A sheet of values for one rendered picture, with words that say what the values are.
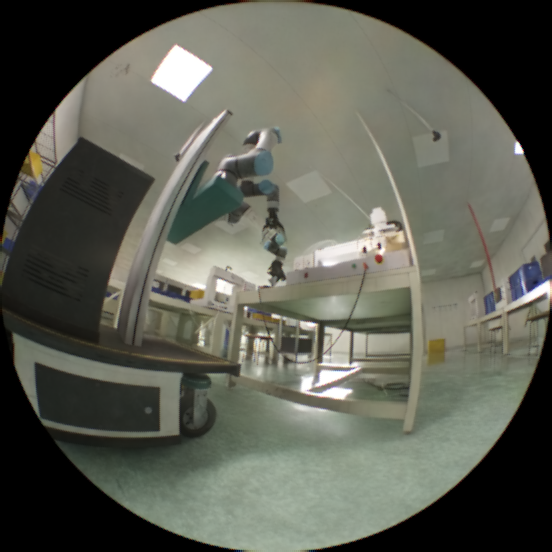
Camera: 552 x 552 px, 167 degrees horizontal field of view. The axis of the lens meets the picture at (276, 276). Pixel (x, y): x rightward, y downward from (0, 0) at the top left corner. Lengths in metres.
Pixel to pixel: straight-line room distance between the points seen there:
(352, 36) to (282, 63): 0.80
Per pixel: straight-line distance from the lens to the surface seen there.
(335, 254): 1.60
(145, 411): 0.56
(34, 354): 0.53
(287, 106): 2.52
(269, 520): 0.52
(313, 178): 3.12
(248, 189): 1.08
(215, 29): 2.53
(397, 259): 0.98
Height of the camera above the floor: 0.42
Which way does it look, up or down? 19 degrees up
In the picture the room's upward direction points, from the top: 6 degrees clockwise
